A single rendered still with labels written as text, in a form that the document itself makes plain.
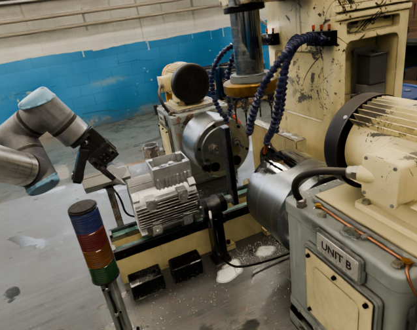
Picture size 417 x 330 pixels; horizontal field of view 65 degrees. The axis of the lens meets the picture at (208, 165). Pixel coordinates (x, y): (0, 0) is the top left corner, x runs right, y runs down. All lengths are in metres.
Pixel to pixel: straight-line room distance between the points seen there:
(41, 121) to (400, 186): 0.86
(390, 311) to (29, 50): 6.29
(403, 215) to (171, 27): 6.40
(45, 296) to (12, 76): 5.53
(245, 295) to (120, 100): 5.87
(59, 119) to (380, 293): 0.85
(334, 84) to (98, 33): 5.72
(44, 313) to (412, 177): 1.04
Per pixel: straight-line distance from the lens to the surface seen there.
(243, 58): 1.06
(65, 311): 1.17
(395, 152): 0.56
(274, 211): 0.84
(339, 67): 1.08
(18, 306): 1.28
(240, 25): 1.06
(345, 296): 0.67
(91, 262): 0.78
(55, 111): 1.00
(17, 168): 0.91
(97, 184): 1.26
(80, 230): 0.74
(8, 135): 1.06
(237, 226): 1.18
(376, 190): 0.56
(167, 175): 1.02
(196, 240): 1.14
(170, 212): 1.04
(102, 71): 6.55
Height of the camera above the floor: 1.53
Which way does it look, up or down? 23 degrees down
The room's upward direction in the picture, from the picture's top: 9 degrees counter-clockwise
